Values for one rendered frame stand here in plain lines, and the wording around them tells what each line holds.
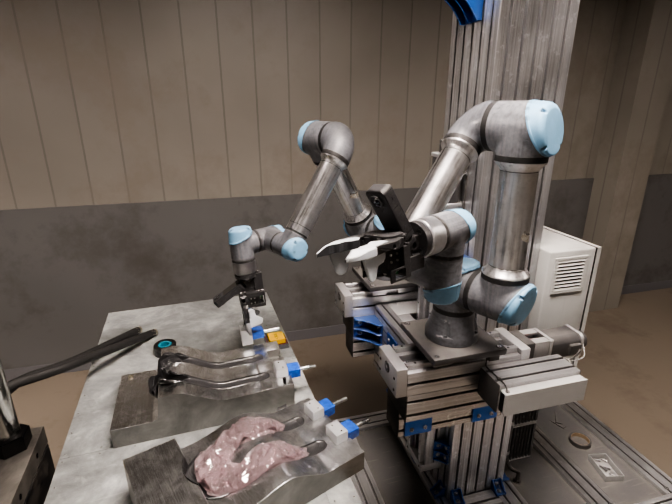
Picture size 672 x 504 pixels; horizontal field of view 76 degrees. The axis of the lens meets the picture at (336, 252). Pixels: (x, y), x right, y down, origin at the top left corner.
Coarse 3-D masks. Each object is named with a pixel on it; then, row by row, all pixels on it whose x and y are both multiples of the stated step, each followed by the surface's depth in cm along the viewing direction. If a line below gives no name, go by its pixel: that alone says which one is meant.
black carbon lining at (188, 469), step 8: (288, 424) 118; (296, 424) 118; (320, 440) 112; (312, 448) 110; (320, 448) 110; (184, 464) 99; (192, 464) 103; (184, 472) 99; (192, 472) 101; (192, 480) 93; (208, 496) 95; (224, 496) 94
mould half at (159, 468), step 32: (256, 416) 116; (288, 416) 120; (160, 448) 102; (192, 448) 107; (352, 448) 109; (128, 480) 96; (160, 480) 93; (256, 480) 96; (288, 480) 95; (320, 480) 101
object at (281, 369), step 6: (282, 360) 136; (276, 366) 132; (282, 366) 132; (288, 366) 135; (294, 366) 135; (306, 366) 136; (312, 366) 137; (276, 372) 131; (282, 372) 131; (288, 372) 132; (294, 372) 133; (300, 372) 134; (276, 378) 132
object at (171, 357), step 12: (168, 360) 129; (180, 360) 132; (192, 360) 136; (204, 360) 138; (240, 360) 142; (252, 360) 142; (168, 372) 125; (264, 372) 134; (156, 384) 131; (204, 384) 127; (216, 384) 129; (228, 384) 130; (240, 384) 130; (156, 396) 123
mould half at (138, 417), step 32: (192, 352) 140; (224, 352) 146; (256, 352) 145; (128, 384) 133; (160, 384) 122; (192, 384) 124; (256, 384) 129; (288, 384) 128; (128, 416) 120; (160, 416) 118; (192, 416) 121; (224, 416) 124
